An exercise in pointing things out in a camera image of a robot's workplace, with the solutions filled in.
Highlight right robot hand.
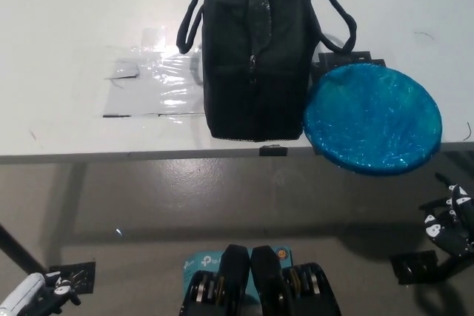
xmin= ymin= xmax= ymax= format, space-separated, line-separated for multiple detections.
xmin=420 ymin=173 xmax=474 ymax=258

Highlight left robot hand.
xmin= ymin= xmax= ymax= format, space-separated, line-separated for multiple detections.
xmin=36 ymin=271 xmax=82 ymax=313

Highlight blue plastic-wrapped plate stack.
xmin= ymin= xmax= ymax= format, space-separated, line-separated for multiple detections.
xmin=303 ymin=64 xmax=444 ymax=176

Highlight black floor tape marker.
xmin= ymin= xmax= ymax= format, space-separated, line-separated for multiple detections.
xmin=47 ymin=260 xmax=96 ymax=294
xmin=390 ymin=251 xmax=440 ymax=286

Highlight black table leg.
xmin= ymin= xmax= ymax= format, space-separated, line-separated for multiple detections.
xmin=438 ymin=249 xmax=474 ymax=282
xmin=0 ymin=221 xmax=47 ymax=275

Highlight teal tp-link box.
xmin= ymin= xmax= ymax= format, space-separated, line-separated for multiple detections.
xmin=181 ymin=245 xmax=296 ymax=306

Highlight small black tape strip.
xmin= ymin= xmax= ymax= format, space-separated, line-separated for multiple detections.
xmin=258 ymin=144 xmax=288 ymax=157

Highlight large black tape patch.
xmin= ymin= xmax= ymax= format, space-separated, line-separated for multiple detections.
xmin=313 ymin=49 xmax=387 ymax=80

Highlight grey paper piece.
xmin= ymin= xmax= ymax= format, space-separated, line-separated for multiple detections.
xmin=104 ymin=58 xmax=141 ymax=81

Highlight clear plastic sheet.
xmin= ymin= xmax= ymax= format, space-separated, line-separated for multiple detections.
xmin=101 ymin=25 xmax=207 ymax=119

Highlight black fabric handbag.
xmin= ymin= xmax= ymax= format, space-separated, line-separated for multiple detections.
xmin=176 ymin=0 xmax=358 ymax=143

